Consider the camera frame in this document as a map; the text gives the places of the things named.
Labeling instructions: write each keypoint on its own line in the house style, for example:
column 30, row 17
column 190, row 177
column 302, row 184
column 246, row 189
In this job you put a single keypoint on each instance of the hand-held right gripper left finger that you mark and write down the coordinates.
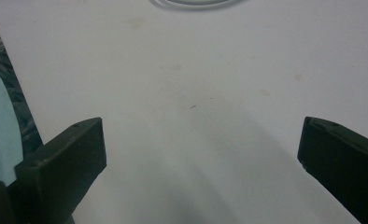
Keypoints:
column 60, row 168

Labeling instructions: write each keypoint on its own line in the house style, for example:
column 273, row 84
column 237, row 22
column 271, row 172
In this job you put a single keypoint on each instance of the light blue clothing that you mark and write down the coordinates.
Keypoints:
column 0, row 130

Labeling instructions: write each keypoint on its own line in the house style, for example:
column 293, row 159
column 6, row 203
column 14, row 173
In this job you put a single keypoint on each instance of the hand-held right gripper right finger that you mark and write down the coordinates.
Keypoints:
column 344, row 168

